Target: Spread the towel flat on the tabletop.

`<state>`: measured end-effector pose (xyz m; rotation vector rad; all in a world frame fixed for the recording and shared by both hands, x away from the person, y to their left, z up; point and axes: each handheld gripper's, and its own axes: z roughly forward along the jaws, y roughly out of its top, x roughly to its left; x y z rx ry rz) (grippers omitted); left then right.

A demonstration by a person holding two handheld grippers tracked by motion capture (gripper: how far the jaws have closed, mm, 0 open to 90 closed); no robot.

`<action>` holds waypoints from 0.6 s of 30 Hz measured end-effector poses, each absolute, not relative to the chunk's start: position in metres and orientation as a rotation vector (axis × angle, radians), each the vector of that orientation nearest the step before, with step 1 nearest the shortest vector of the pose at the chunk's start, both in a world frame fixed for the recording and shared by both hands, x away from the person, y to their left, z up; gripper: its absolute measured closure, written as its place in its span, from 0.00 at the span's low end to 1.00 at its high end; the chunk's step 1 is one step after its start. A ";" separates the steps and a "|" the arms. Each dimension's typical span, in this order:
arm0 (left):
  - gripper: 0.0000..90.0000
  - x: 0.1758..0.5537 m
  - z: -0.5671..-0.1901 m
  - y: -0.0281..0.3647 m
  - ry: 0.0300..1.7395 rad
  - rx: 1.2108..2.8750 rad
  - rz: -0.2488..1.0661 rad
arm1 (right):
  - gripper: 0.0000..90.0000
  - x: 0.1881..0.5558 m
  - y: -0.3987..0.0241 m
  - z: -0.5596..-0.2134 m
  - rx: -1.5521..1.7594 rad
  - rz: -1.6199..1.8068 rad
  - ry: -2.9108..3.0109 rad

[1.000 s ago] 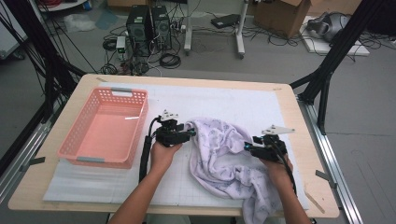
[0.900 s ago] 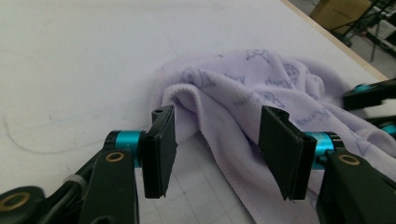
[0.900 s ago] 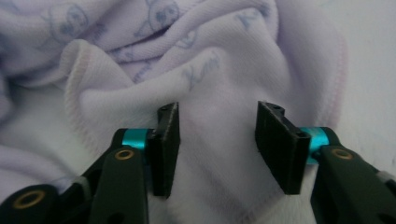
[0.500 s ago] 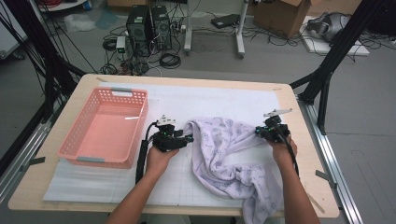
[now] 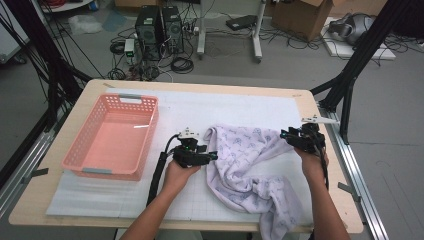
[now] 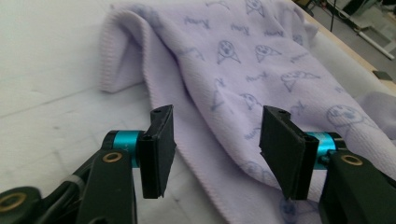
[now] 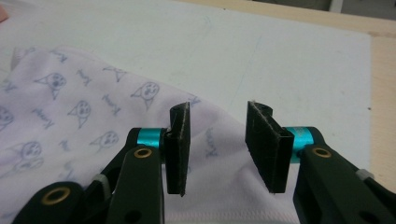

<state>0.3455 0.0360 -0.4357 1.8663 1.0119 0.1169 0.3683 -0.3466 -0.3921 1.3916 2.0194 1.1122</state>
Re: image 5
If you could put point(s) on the teal sheet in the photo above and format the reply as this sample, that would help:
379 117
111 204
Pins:
115 20

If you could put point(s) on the aluminium rail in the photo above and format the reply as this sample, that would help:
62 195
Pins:
356 173
20 166

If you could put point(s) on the clear plastic bag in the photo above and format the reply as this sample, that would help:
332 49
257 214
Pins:
85 24

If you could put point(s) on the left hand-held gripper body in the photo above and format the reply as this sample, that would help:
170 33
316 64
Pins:
186 155

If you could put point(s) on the white metal stand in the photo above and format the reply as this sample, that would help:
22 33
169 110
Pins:
257 33

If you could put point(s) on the white grid mat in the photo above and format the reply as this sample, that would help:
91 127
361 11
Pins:
216 110

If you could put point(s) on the person's left hand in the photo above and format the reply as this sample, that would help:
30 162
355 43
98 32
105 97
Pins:
176 180

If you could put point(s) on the grey metal bracket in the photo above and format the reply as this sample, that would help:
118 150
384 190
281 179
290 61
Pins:
36 173
348 190

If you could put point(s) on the white cabinet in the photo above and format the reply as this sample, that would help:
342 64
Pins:
10 40

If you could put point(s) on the black computer tower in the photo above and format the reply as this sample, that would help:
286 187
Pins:
148 30
173 30

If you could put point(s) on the white flat board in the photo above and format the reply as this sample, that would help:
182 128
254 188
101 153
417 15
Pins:
340 50

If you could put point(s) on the pink plastic basket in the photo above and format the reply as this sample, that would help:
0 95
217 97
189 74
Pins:
116 140

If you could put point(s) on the lilac printed cloth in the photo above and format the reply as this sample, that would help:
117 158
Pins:
240 160

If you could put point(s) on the open cardboard box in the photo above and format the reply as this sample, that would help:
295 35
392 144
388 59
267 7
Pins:
300 16

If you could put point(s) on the person's right hand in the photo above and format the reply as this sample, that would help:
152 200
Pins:
313 166

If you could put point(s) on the black metal frame strut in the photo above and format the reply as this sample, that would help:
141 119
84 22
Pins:
50 56
363 50

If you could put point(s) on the black flat device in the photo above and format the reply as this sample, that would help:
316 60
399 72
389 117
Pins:
241 22

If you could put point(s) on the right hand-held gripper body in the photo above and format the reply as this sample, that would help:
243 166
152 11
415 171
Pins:
308 138

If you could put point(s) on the grey rounded device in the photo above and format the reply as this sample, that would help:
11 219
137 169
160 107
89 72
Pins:
353 28

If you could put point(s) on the white power adapter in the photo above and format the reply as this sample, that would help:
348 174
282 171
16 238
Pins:
129 48

